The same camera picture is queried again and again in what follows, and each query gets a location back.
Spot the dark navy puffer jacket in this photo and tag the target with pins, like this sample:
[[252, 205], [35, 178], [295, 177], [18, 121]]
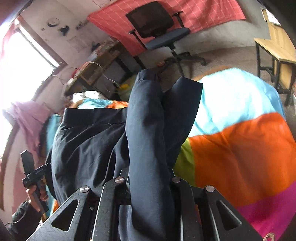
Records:
[[92, 146]]

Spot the pink hanging cloth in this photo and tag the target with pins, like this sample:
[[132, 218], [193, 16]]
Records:
[[30, 117]]

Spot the round wall clock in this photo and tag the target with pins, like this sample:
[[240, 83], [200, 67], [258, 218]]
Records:
[[53, 22]]

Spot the black office chair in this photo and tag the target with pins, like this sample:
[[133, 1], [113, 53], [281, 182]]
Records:
[[161, 30]]

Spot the light wooden chair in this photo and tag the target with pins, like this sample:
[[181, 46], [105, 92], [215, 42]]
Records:
[[282, 52]]

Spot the person's left forearm dark sleeve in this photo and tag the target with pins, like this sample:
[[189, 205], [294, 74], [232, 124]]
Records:
[[24, 221]]

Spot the wooden desk with shelf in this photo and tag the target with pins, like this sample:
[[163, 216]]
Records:
[[108, 66]]

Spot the person's left hand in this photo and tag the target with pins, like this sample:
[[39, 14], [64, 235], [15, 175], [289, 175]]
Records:
[[36, 195]]

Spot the red checkered wall cloth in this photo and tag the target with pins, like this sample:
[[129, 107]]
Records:
[[120, 17]]

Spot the colourful striped bedspread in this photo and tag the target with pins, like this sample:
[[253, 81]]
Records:
[[241, 144]]

